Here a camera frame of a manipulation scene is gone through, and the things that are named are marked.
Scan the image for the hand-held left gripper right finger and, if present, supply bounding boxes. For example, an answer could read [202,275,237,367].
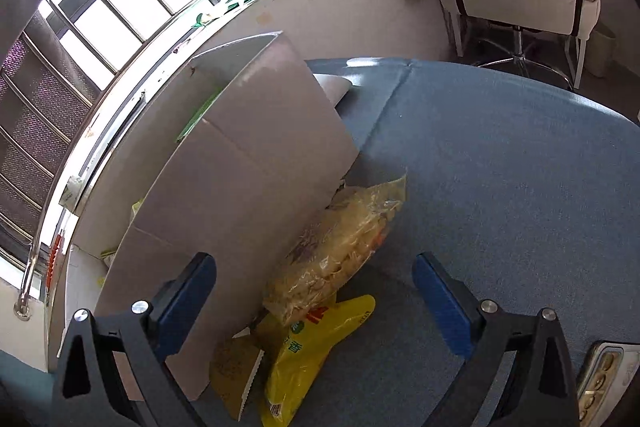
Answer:
[412,252,581,427]

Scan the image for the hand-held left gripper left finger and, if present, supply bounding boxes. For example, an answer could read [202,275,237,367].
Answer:
[50,252,217,427]

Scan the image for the clear bag of crisps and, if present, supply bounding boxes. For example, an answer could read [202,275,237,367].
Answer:
[262,174,408,328]

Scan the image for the white flat object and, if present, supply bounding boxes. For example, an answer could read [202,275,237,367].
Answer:
[312,74,353,110]

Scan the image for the white waste bin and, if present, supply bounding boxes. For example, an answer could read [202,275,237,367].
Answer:
[585,23,618,78]

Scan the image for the phone with cartoon case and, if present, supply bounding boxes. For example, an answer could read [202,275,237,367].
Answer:
[575,339,640,427]

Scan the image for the mustard snack packet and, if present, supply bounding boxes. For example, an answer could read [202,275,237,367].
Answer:
[209,327,266,423]

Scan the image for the dark mesh window screen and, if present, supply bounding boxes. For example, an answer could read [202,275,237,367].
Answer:
[0,14,103,238]

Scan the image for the white cardboard box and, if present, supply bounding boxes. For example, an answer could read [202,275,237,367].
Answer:
[75,31,361,403]

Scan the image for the yellow plastic snack bag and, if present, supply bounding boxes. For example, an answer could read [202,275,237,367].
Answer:
[257,294,377,427]

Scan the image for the grey hanging cloth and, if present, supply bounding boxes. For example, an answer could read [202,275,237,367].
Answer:
[0,0,53,72]

